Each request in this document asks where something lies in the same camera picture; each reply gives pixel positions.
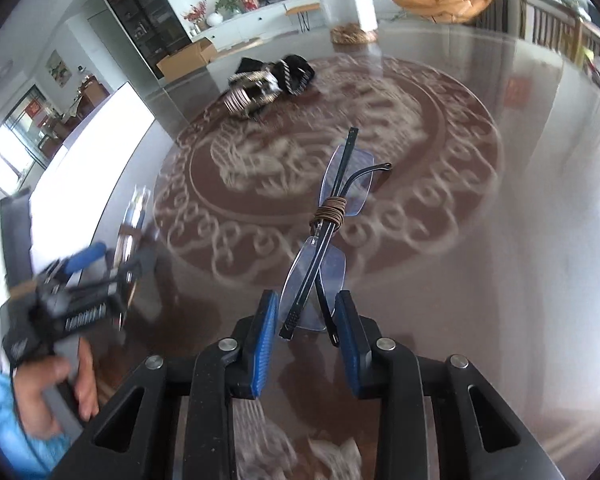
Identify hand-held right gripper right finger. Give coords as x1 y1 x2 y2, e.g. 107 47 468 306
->
332 290 563 480

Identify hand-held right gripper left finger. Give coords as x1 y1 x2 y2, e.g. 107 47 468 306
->
50 290 281 480

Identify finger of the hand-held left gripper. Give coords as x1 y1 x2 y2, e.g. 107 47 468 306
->
111 249 157 288
60 242 109 278

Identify clear shiny bottle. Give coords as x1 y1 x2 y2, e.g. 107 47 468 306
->
119 185 152 267

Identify rimless eyeglasses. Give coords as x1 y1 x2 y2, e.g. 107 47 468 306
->
278 127 393 348

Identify person's left forearm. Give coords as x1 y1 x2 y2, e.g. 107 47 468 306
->
0 367 73 480

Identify person's left hand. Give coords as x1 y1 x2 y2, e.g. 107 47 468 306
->
12 340 101 441

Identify wooden side table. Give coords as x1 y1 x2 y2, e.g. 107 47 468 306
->
72 75 112 112

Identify cardboard box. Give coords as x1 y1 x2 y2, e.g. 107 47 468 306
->
157 39 218 81

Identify black sequined cloth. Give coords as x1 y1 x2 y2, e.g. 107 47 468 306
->
224 54 315 120

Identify black display cabinet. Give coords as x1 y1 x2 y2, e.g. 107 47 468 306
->
94 0 193 78

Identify red flowers in white vase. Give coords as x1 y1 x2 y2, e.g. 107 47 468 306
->
182 2 223 31

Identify white television cabinet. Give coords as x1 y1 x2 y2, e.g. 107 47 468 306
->
190 0 396 53

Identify potted plant with red ornament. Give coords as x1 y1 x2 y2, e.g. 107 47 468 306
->
215 0 258 16

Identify wooden bench with metal legs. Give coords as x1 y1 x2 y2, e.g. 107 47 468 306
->
285 2 322 31

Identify clear jar with black lid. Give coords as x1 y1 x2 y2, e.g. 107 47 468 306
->
317 0 378 45

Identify wooden dining chair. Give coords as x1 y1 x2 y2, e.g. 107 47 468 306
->
520 0 581 53

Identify brown hair tie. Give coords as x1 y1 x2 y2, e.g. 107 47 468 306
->
309 198 349 229

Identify wall picture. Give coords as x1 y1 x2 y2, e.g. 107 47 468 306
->
46 50 72 84

